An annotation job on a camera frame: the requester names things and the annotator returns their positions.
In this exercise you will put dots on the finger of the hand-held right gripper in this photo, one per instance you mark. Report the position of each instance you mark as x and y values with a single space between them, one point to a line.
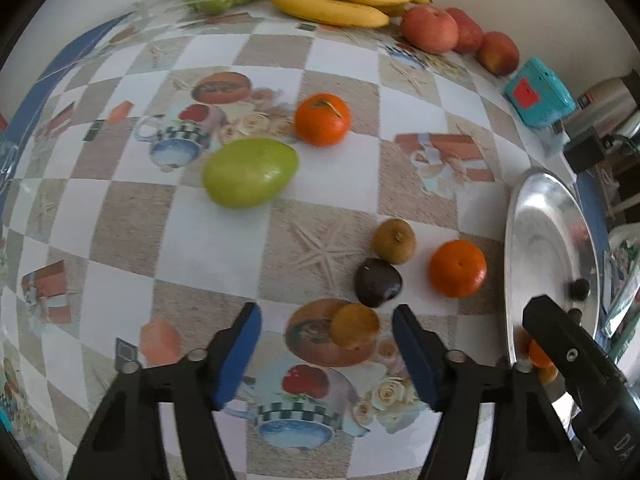
590 375

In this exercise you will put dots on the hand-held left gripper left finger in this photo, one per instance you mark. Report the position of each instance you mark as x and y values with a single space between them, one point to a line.
240 355

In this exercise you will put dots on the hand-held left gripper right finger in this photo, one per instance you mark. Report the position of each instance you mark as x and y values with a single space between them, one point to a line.
417 355

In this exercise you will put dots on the large orange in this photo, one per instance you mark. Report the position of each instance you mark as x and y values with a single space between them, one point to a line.
539 352

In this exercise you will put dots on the small orange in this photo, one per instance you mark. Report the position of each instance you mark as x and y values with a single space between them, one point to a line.
457 268
322 120

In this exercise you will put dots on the round steel plate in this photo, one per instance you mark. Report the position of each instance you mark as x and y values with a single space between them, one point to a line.
545 245

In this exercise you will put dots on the green mango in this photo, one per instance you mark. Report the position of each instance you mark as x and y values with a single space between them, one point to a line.
250 174

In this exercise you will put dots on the printed packets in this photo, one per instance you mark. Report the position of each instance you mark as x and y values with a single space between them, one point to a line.
622 280

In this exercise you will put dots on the black power adapter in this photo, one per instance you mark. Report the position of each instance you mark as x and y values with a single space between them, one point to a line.
585 150

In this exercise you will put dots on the steel kettle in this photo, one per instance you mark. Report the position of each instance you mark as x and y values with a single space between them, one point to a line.
612 100

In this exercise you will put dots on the teal box with red label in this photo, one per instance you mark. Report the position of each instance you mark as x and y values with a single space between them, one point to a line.
537 92

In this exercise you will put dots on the large red apple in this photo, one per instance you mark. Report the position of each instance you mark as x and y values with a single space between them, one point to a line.
429 29

